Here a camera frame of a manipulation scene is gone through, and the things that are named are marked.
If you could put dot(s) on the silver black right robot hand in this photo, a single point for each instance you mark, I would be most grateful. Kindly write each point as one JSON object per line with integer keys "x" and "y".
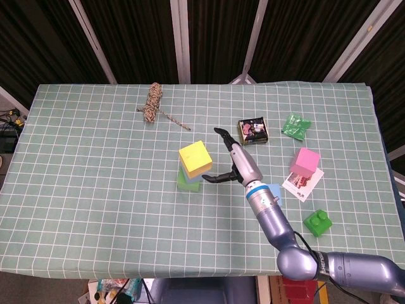
{"x": 245, "y": 164}

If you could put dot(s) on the blue foam cube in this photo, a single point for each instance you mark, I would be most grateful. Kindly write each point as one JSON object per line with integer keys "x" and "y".
{"x": 276, "y": 191}
{"x": 194, "y": 179}

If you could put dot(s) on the yellow foam cube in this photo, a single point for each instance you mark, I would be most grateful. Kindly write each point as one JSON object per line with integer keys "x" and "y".
{"x": 194, "y": 156}

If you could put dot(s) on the pink foam cube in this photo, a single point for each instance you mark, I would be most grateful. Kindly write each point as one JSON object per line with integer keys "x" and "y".
{"x": 305, "y": 160}

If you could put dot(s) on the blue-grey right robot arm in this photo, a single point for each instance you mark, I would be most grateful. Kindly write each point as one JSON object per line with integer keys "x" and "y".
{"x": 272, "y": 218}

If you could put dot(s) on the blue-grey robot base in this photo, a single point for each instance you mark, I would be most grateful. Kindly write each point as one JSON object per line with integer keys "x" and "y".
{"x": 202, "y": 291}

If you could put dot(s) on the black food tin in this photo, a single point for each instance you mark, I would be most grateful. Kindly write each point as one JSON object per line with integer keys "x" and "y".
{"x": 253, "y": 131}

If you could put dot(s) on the white photo postcard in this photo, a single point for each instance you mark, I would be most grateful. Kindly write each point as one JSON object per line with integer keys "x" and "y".
{"x": 302, "y": 188}

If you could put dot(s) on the green foam cube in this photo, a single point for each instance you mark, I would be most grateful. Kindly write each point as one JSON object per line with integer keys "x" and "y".
{"x": 186, "y": 186}

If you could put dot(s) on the green snack packet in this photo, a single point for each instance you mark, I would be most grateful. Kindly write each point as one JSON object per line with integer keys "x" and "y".
{"x": 295, "y": 126}

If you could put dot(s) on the green toy brick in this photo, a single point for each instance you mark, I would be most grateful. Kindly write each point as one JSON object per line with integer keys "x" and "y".
{"x": 317, "y": 223}

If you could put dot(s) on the white table leg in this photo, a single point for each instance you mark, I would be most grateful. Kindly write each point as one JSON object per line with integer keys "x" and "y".
{"x": 262, "y": 289}

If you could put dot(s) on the brown cardboard box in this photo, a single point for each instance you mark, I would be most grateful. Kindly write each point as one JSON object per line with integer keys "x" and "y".
{"x": 276, "y": 289}

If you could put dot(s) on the red plastic box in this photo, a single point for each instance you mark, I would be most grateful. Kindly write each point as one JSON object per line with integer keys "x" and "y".
{"x": 299, "y": 291}

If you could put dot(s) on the green checked tablecloth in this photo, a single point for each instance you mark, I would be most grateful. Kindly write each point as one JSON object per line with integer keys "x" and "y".
{"x": 95, "y": 190}

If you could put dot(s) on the dark pleated curtain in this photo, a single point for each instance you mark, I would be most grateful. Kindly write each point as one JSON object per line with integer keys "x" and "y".
{"x": 142, "y": 38}

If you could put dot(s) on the teal plastic packet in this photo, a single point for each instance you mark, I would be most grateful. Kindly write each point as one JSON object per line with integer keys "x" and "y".
{"x": 133, "y": 286}

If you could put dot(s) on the white frame post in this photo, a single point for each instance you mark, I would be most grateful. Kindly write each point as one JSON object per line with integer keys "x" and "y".
{"x": 397, "y": 154}
{"x": 181, "y": 41}
{"x": 95, "y": 47}
{"x": 255, "y": 31}
{"x": 14, "y": 100}
{"x": 349, "y": 54}

